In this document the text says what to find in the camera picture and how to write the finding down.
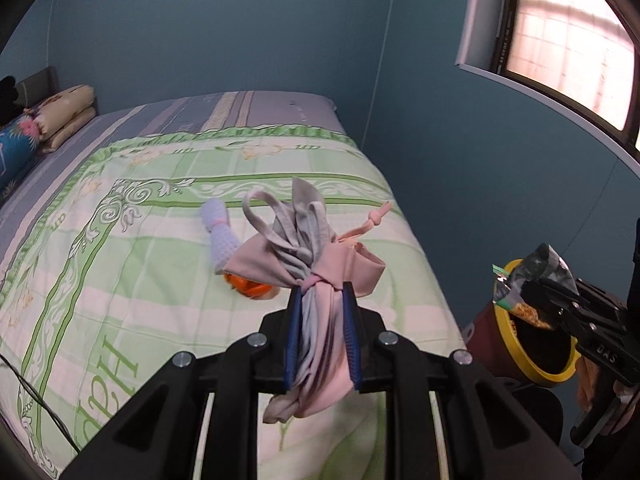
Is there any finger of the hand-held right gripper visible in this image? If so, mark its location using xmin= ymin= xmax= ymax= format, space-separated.
xmin=522 ymin=297 xmax=591 ymax=341
xmin=520 ymin=277 xmax=596 ymax=311

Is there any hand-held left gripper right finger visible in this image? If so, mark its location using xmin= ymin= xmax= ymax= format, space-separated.
xmin=342 ymin=282 xmax=576 ymax=480

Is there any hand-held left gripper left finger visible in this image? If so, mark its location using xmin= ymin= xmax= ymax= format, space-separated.
xmin=60 ymin=290 xmax=303 ymax=480

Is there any green silver snack wrapper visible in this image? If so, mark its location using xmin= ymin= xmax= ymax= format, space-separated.
xmin=491 ymin=242 xmax=573 ymax=332

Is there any yellow rimmed trash bin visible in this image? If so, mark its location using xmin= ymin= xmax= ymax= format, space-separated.
xmin=462 ymin=259 xmax=583 ymax=388

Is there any pink grey cloth garment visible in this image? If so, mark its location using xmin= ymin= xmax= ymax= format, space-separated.
xmin=220 ymin=177 xmax=391 ymax=423

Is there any person's right hand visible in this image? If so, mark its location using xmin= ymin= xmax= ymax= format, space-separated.
xmin=605 ymin=385 xmax=640 ymax=433

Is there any orange snack wrapper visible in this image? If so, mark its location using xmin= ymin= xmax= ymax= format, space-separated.
xmin=223 ymin=272 xmax=274 ymax=302

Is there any purple foam fruit net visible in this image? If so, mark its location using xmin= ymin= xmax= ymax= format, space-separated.
xmin=199 ymin=199 xmax=242 ymax=275

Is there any green printed blanket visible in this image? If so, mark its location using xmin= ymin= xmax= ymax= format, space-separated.
xmin=0 ymin=127 xmax=468 ymax=480

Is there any window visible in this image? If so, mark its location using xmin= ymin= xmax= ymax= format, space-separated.
xmin=455 ymin=0 xmax=640 ymax=153

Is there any grey striped bed sheet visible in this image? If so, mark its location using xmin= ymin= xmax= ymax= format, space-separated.
xmin=0 ymin=91 xmax=351 ymax=231

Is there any beige folded quilt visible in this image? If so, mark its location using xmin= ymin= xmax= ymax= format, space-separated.
xmin=37 ymin=84 xmax=97 ymax=155

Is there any blue floral quilt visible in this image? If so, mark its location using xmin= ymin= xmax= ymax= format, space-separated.
xmin=0 ymin=112 xmax=41 ymax=198

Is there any grey headboard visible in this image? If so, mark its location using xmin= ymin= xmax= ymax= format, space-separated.
xmin=14 ymin=65 xmax=100 ymax=113

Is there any black clothing pile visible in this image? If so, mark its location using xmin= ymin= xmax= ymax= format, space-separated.
xmin=0 ymin=76 xmax=18 ymax=126

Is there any black cable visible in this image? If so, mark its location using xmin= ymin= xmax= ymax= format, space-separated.
xmin=0 ymin=352 xmax=81 ymax=453

